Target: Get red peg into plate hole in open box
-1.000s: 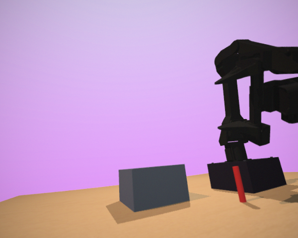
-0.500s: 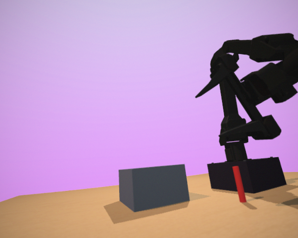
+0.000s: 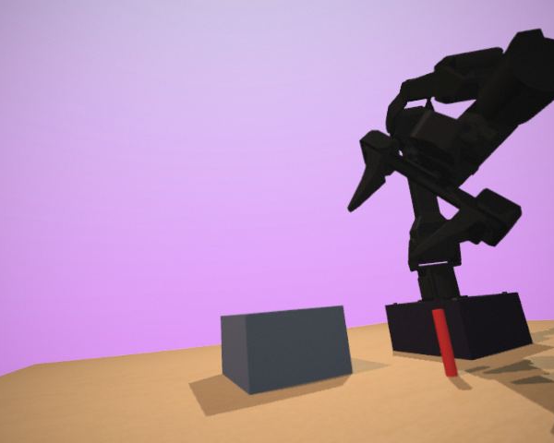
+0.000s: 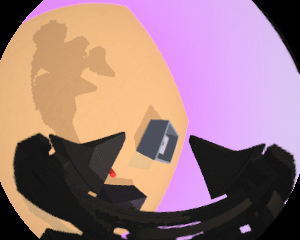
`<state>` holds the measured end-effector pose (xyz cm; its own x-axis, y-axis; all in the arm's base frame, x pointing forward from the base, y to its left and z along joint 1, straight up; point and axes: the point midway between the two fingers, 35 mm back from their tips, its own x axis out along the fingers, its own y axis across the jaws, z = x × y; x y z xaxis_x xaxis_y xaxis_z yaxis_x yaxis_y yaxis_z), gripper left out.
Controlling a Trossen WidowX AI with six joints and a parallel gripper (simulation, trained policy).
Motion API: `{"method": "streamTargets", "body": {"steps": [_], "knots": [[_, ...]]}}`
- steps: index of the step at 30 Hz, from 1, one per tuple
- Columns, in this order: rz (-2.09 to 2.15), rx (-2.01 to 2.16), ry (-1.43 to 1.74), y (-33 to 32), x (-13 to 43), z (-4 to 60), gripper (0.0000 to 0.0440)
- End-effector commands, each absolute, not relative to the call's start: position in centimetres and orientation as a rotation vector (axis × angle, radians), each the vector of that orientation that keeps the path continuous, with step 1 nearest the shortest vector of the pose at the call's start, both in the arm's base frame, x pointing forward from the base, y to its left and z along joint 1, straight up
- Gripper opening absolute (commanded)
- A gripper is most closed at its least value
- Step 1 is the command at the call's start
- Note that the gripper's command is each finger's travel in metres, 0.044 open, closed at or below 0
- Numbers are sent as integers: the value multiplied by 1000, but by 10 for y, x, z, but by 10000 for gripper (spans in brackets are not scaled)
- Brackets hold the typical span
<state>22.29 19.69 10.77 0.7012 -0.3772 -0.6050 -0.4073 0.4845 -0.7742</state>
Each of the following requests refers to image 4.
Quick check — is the red peg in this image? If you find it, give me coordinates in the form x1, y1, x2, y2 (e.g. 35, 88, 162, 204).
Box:
109, 168, 117, 177

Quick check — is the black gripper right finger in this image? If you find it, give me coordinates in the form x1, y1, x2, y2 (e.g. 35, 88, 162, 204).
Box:
189, 135, 266, 200

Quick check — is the white square plate with hole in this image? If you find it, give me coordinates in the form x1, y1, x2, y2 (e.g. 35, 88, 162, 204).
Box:
158, 136, 169, 155

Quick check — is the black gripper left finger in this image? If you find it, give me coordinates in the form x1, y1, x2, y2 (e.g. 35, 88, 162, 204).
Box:
49, 132, 126, 195

